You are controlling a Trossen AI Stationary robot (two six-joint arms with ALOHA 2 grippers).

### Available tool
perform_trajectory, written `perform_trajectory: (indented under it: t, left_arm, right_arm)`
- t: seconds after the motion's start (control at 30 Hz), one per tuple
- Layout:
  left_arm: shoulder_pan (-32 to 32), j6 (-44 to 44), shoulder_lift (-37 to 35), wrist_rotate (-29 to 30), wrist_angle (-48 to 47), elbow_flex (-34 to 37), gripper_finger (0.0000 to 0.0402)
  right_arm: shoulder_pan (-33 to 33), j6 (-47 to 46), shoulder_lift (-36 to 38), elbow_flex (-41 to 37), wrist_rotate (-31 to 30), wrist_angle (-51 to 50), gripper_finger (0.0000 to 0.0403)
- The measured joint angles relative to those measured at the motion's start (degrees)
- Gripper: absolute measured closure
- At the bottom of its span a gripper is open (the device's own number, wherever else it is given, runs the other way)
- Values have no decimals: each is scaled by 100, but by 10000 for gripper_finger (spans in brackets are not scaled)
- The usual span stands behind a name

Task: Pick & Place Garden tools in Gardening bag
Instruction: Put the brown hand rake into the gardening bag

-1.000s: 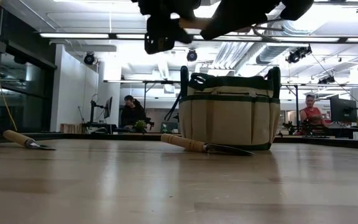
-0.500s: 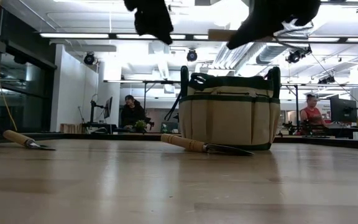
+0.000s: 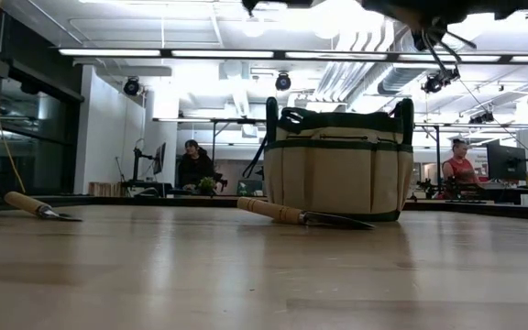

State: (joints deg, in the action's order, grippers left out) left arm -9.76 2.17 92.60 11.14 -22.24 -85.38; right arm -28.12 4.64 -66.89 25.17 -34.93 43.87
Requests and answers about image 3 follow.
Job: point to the black ceiling track lights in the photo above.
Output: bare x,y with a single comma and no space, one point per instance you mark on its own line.
481,118

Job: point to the black aluminium table frame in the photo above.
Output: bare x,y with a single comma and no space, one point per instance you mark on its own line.
154,201

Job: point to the small potted green plant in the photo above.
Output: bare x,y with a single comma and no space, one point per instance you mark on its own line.
207,185

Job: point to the computer monitor on arm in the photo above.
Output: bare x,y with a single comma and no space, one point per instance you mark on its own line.
159,158

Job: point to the black ceiling camera cluster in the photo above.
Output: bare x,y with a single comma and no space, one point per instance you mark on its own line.
433,84

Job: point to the person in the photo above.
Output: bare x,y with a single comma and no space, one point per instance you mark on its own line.
461,172
195,169

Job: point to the dark office desk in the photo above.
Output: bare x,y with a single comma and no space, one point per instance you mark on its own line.
498,194

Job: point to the round black ceiling speaker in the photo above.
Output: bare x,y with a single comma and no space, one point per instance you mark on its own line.
283,82
132,87

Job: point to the black background robot arm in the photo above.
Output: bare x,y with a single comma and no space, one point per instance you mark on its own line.
429,188

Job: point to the beige green gardening bag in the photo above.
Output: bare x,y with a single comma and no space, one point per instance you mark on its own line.
337,179

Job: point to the ceiling light strip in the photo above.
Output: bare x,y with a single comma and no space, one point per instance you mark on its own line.
108,52

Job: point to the silver ventilation duct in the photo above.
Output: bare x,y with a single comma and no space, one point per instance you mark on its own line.
397,80

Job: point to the large dark computer monitor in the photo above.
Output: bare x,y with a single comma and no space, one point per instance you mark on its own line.
504,162

